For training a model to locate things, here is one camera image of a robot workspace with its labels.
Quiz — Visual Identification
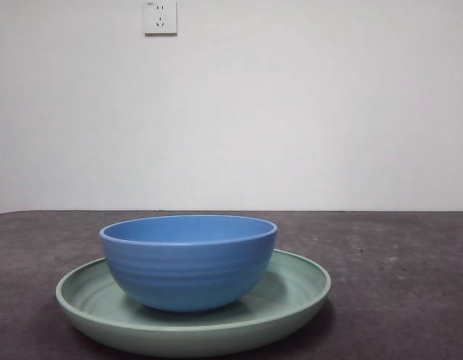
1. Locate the blue ribbed bowl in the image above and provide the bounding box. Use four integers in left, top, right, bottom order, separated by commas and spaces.
98, 214, 280, 313

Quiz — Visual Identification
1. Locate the pale green plate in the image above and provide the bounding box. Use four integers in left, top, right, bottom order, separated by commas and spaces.
55, 247, 332, 359

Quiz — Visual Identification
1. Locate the white wall socket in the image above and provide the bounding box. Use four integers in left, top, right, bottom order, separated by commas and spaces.
143, 0, 178, 37

